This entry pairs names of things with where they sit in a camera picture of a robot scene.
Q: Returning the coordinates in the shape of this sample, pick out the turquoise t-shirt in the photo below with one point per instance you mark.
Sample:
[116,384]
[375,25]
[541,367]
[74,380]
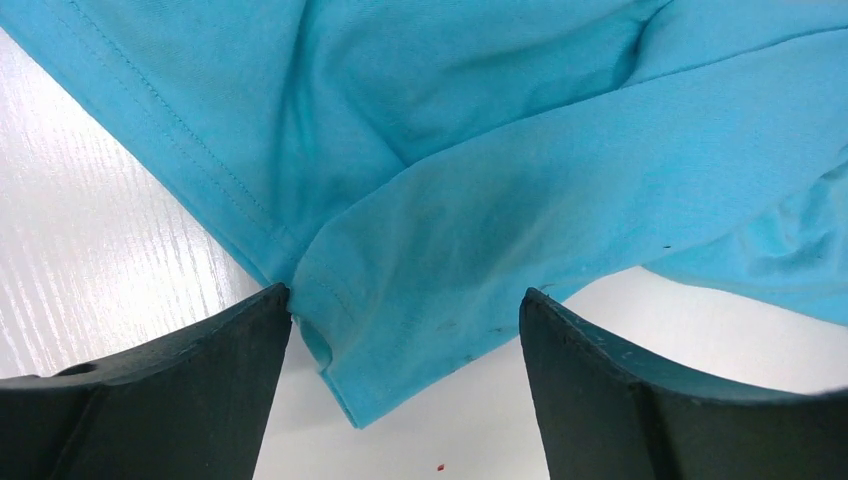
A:
[409,168]

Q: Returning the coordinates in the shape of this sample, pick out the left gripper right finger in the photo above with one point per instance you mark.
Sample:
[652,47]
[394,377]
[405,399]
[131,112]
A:
[607,408]

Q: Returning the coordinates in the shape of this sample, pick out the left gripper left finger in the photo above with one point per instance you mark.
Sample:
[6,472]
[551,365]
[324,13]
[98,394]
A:
[192,404]

